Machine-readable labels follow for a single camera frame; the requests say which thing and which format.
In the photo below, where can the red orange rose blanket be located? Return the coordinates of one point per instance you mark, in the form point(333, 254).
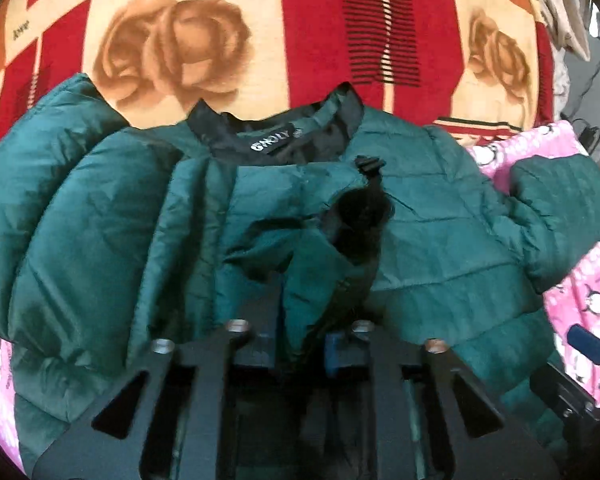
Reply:
point(481, 69)

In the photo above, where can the dark green puffer jacket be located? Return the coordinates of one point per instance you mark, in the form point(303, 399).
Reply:
point(113, 236)

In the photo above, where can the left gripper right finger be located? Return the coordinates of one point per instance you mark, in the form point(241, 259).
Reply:
point(419, 412)

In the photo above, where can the beige curtain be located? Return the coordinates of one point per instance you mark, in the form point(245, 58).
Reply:
point(565, 22)

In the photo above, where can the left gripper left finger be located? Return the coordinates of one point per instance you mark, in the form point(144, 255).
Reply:
point(164, 417)

